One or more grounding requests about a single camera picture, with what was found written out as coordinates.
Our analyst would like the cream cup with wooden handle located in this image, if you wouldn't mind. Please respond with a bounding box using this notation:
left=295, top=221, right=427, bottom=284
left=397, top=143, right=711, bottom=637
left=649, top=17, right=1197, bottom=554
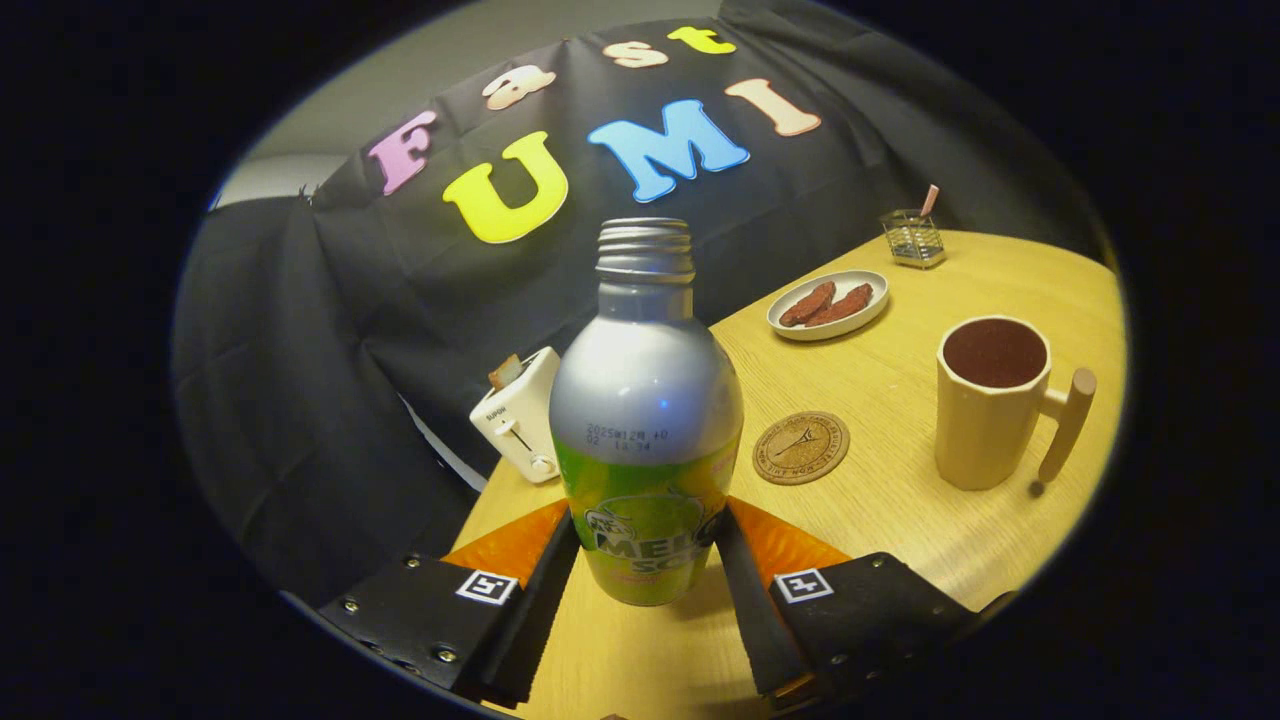
left=935, top=316, right=1098, bottom=492

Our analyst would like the wooden table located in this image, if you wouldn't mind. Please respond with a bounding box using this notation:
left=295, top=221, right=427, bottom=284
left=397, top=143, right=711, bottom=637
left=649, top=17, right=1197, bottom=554
left=450, top=230, right=1126, bottom=720

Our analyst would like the round cork coaster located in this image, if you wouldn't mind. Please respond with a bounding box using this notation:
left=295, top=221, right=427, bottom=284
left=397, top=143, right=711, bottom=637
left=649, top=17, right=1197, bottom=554
left=752, top=411, right=851, bottom=487

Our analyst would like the white oval plate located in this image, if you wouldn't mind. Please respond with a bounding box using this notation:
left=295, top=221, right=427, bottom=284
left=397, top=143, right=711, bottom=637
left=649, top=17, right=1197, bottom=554
left=767, top=270, right=890, bottom=342

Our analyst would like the silver green juice bottle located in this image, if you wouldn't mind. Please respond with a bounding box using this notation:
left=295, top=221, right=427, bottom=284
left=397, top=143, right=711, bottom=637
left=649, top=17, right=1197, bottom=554
left=548, top=218, right=745, bottom=608

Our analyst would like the brown meat slice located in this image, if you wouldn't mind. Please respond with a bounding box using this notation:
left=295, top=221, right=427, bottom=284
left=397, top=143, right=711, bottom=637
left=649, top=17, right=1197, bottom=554
left=806, top=283, right=874, bottom=327
left=779, top=281, right=837, bottom=328

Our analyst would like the white toaster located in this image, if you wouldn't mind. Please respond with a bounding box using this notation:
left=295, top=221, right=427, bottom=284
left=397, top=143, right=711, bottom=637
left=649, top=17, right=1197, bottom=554
left=470, top=346, right=563, bottom=485

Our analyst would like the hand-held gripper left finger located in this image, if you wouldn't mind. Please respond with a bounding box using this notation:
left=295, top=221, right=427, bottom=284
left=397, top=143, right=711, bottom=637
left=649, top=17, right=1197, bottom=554
left=318, top=500, right=581, bottom=707

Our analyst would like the black backdrop cloth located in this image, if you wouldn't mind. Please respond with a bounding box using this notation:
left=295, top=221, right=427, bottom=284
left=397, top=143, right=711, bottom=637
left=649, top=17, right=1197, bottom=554
left=170, top=0, right=1116, bottom=611

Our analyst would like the metal wire holder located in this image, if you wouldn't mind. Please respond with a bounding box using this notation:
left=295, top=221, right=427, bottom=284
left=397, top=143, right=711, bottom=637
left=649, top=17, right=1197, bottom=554
left=880, top=209, right=946, bottom=270

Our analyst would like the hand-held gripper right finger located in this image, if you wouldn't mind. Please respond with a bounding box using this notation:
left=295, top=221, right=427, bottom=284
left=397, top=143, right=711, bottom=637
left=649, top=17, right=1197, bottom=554
left=715, top=497, right=1016, bottom=713

